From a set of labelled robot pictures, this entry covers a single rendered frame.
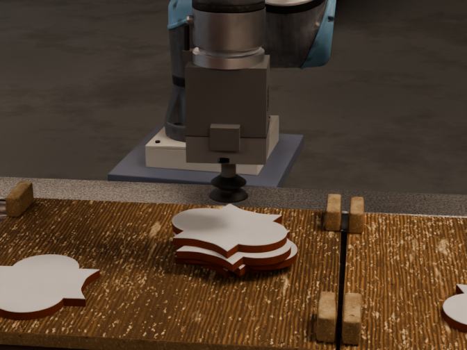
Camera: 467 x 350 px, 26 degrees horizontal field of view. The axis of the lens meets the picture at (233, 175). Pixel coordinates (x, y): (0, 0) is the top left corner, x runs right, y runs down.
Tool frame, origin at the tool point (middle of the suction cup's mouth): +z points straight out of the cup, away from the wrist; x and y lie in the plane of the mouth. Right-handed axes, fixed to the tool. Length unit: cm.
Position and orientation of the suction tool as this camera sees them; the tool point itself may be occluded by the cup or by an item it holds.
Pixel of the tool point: (228, 195)
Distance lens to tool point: 110.3
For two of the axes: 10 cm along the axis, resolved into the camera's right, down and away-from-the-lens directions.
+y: 10.0, 0.3, -0.8
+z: 0.0, 9.4, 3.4
